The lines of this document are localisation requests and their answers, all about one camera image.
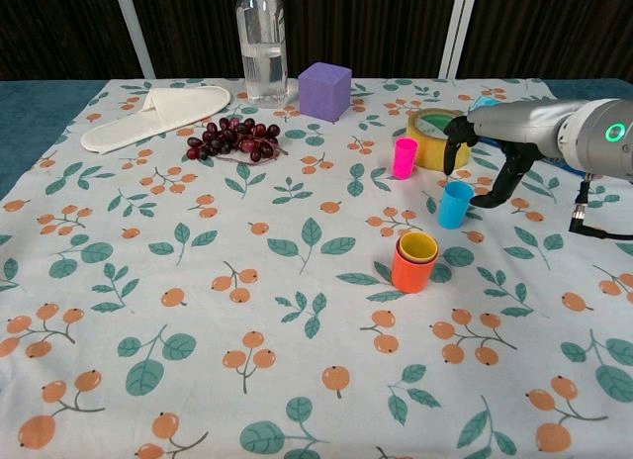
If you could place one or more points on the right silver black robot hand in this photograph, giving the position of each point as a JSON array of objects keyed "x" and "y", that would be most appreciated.
[{"x": 524, "y": 125}]

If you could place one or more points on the light blue plastic cup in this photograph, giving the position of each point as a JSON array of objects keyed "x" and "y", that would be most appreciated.
[{"x": 452, "y": 211}]

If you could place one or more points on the pink plastic cup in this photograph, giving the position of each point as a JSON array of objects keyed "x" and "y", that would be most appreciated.
[{"x": 404, "y": 159}]

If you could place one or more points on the yellow plastic cup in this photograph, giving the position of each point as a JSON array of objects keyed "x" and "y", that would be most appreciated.
[{"x": 418, "y": 246}]

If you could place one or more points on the blue cookie box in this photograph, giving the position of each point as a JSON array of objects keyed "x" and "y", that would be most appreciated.
[{"x": 487, "y": 103}]

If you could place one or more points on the yellow packing tape roll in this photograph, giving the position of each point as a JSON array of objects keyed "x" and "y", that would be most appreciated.
[{"x": 430, "y": 150}]

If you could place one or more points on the orange plastic cup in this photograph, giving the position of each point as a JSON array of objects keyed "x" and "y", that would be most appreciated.
[{"x": 410, "y": 278}]

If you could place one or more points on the purple foam cube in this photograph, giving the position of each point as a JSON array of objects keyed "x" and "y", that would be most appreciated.
[{"x": 324, "y": 93}]

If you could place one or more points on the clear plastic water bottle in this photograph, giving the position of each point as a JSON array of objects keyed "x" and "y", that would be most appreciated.
[{"x": 262, "y": 58}]

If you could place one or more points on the dark red grape bunch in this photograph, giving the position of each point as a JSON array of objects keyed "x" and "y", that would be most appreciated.
[{"x": 232, "y": 137}]

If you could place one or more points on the white disposable slipper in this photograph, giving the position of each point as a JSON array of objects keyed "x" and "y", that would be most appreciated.
[{"x": 163, "y": 115}]

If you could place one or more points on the floral print tablecloth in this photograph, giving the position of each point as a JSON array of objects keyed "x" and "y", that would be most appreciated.
[{"x": 198, "y": 281}]

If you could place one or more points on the teal table cover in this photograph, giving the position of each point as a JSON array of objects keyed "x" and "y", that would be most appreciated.
[{"x": 29, "y": 113}]

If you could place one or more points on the white screen frame post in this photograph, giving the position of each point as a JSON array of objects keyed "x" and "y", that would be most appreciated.
[
  {"x": 134, "y": 33},
  {"x": 457, "y": 33}
]

